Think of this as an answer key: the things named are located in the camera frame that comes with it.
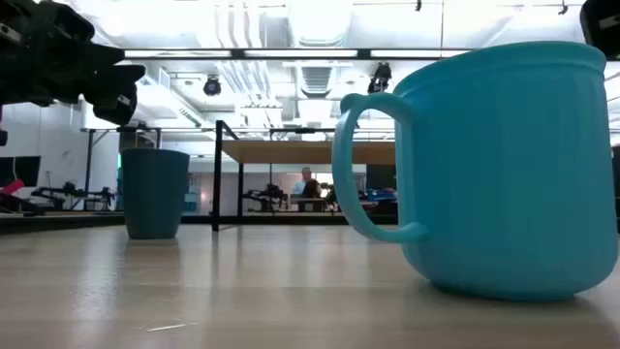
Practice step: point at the black hanging ceiling spotlight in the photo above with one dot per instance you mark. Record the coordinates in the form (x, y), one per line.
(380, 78)
(211, 86)

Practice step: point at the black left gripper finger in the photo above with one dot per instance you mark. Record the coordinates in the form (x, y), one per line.
(123, 75)
(118, 106)

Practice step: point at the person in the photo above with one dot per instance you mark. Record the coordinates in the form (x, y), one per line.
(306, 183)

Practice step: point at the pink object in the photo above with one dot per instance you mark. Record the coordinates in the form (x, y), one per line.
(10, 187)

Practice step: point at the black ceiling light bar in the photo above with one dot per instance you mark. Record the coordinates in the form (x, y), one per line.
(295, 53)

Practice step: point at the light blue plastic mug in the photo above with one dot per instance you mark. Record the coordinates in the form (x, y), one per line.
(504, 169)

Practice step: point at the black background robot arm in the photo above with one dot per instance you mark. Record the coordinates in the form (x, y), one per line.
(266, 194)
(72, 193)

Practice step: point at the dark teal plastic cup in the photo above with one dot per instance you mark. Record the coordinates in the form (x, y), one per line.
(154, 194)

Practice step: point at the black computer monitor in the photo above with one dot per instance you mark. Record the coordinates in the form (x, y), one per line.
(21, 169)

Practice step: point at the blue background object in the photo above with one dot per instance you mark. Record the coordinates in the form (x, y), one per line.
(381, 194)

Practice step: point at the wooden shelf with black frame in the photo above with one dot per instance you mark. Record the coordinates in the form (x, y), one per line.
(300, 151)

